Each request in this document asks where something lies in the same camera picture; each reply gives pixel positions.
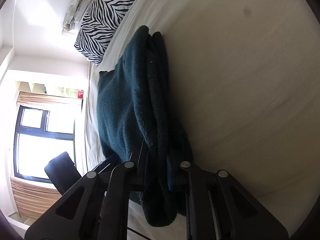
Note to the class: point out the dark framed window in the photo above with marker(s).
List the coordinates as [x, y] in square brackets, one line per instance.
[40, 136]

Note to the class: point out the dark teal knit sweater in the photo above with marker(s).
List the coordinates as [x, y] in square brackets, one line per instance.
[134, 107]

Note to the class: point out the zebra print pillow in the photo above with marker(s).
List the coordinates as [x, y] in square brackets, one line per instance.
[99, 24]

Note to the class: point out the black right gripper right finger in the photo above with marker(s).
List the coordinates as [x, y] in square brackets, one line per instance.
[217, 206]

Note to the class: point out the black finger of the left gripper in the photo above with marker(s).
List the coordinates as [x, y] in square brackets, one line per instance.
[62, 172]

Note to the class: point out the crumpled white duvet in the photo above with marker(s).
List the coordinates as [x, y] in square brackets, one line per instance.
[74, 15]

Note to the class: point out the cream bed sheet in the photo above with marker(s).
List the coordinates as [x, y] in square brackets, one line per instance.
[244, 79]

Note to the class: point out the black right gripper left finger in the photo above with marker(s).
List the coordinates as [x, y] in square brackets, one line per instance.
[96, 206]

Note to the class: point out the small red box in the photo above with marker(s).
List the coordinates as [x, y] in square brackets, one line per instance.
[80, 94]

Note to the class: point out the beige striped curtain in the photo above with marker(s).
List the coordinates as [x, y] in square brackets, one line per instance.
[35, 198]

